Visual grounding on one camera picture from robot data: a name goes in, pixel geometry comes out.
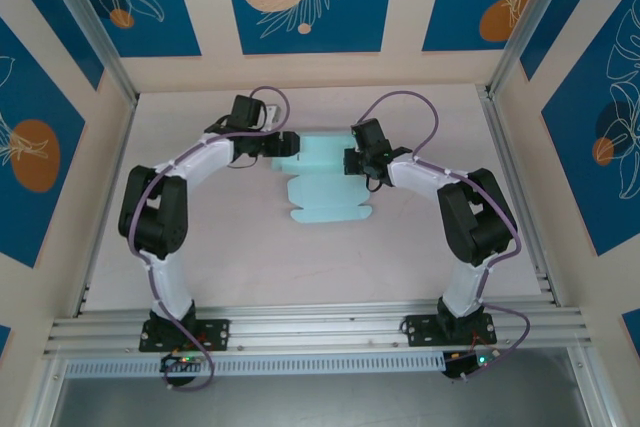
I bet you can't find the light blue paper box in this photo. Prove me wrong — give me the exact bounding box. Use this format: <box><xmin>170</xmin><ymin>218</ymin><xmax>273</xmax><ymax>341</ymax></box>
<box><xmin>272</xmin><ymin>130</ymin><xmax>374</xmax><ymax>224</ymax></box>

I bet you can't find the blue panel small orange circle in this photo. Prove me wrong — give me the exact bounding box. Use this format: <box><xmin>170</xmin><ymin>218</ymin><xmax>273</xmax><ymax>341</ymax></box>
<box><xmin>64</xmin><ymin>0</ymin><xmax>203</xmax><ymax>59</ymax></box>

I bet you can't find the blue panel large peach circle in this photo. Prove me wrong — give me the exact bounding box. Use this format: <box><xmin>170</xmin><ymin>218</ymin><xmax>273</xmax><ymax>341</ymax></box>
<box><xmin>221</xmin><ymin>0</ymin><xmax>400</xmax><ymax>56</ymax></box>

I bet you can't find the grey metal sheet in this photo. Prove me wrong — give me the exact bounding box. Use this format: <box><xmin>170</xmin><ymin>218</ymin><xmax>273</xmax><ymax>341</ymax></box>
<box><xmin>49</xmin><ymin>371</ymin><xmax>591</xmax><ymax>427</ymax></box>

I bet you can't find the aluminium mounting rail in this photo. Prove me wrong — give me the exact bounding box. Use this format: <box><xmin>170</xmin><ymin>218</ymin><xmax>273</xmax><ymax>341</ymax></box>
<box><xmin>42</xmin><ymin>299</ymin><xmax>591</xmax><ymax>359</ymax></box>

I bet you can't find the aluminium frame post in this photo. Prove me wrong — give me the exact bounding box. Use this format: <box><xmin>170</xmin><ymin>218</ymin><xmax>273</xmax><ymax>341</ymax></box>
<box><xmin>37</xmin><ymin>0</ymin><xmax>140</xmax><ymax>106</ymax></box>
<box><xmin>487</xmin><ymin>0</ymin><xmax>586</xmax><ymax>101</ymax></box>

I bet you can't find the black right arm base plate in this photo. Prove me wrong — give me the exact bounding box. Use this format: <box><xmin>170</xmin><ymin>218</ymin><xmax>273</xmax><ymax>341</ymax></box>
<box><xmin>405</xmin><ymin>313</ymin><xmax>499</xmax><ymax>348</ymax></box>

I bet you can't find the grey slotted cable duct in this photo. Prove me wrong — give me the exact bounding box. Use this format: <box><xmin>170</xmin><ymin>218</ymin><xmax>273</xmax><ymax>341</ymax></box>
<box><xmin>64</xmin><ymin>352</ymin><xmax>446</xmax><ymax>379</ymax></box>

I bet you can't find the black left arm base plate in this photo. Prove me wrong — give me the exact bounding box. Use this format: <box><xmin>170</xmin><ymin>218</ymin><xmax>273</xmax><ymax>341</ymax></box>
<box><xmin>138</xmin><ymin>318</ymin><xmax>232</xmax><ymax>353</ymax></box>

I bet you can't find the blue floral wall panel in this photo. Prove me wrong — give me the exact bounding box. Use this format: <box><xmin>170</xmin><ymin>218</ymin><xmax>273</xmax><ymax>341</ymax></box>
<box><xmin>0</xmin><ymin>0</ymin><xmax>105</xmax><ymax>92</ymax></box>
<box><xmin>0</xmin><ymin>16</ymin><xmax>87</xmax><ymax>269</ymax></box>
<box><xmin>541</xmin><ymin>0</ymin><xmax>640</xmax><ymax>257</ymax></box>
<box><xmin>519</xmin><ymin>0</ymin><xmax>619</xmax><ymax>82</ymax></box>

